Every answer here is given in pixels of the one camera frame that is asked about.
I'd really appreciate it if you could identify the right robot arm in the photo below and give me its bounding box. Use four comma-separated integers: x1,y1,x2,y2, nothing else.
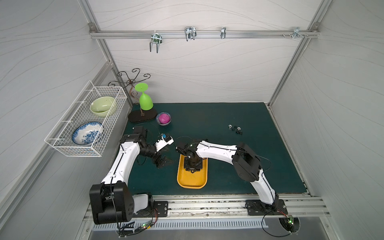
176,141,279,209

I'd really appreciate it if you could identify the yellow plastic storage box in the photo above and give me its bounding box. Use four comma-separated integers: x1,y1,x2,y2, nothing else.
177,155,208,190

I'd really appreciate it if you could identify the metal hook right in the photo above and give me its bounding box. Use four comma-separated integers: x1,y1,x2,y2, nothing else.
282,27,306,39

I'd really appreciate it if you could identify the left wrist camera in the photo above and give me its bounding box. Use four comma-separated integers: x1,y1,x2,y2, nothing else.
155,134,174,152

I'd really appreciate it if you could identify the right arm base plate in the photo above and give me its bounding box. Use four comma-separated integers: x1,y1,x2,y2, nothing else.
245,200,289,217

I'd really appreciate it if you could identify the blue white patterned bowl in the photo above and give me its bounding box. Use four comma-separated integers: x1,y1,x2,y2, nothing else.
72,122,104,146

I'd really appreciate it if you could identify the light green bowl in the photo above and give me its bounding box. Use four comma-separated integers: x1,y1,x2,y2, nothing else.
90,96,117,118

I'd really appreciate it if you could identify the metal bracket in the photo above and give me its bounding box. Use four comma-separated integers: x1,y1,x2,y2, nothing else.
221,27,227,39

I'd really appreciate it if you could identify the metal hook left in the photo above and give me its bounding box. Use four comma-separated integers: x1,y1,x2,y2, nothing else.
150,33,163,53

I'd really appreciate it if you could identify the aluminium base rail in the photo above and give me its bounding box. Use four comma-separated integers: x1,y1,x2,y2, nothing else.
83,194,331,222

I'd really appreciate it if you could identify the black nut cluster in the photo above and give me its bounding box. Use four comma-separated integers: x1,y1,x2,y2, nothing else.
232,126,243,135

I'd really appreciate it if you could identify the black metal cup stand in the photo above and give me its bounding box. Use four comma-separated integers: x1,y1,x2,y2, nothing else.
108,68,158,123

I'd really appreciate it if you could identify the metal hook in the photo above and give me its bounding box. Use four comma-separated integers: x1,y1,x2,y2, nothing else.
282,27,306,39
184,27,197,42
150,33,163,53

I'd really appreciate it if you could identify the white slotted cable duct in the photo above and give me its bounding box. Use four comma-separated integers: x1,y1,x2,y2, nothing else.
92,218,269,231

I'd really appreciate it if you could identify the metal hook middle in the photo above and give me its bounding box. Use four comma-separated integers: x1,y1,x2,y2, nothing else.
184,27,197,42

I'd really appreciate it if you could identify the purple ball in bowl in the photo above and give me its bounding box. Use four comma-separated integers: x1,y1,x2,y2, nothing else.
156,112,172,126

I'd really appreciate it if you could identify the green plastic goblet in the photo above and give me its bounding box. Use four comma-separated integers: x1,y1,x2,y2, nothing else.
135,83,154,111

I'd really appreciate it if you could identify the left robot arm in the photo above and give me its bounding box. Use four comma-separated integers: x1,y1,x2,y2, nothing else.
89,134,174,225

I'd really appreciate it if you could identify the aluminium crossbar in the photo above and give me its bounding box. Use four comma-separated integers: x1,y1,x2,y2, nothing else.
90,30,321,40

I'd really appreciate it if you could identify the white wire basket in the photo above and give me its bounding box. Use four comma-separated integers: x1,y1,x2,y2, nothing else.
45,82,127,158

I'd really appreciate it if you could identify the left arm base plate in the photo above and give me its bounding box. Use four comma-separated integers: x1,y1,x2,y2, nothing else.
134,201,169,218

